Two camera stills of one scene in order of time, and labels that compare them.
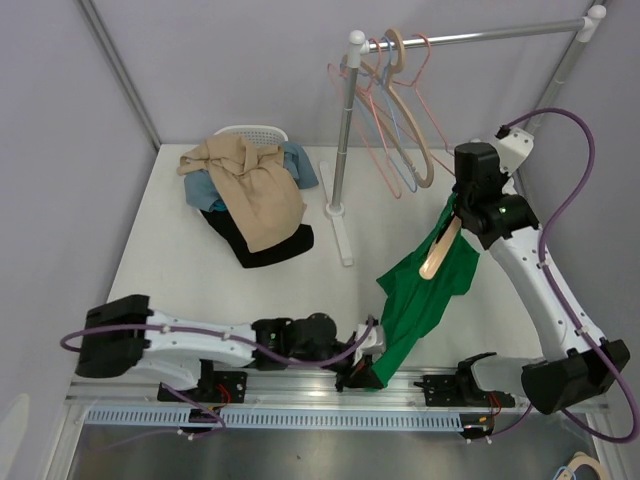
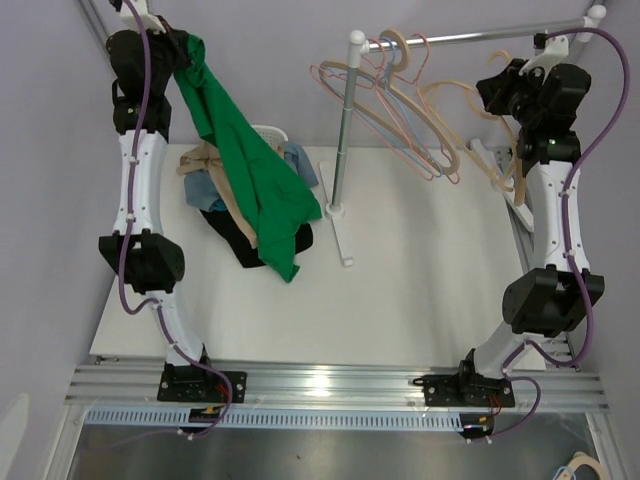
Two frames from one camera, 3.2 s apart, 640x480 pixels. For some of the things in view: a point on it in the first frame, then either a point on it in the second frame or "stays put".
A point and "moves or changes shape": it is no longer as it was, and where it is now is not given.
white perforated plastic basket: (257, 135) stays put
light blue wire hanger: (413, 184) moves or changes shape
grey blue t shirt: (199, 192) stays put
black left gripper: (364, 376) → (176, 41)
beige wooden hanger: (439, 251) → (517, 188)
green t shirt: (413, 308) → (276, 195)
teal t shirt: (218, 205) stays put
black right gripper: (455, 189) → (494, 91)
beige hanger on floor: (579, 459) stays put
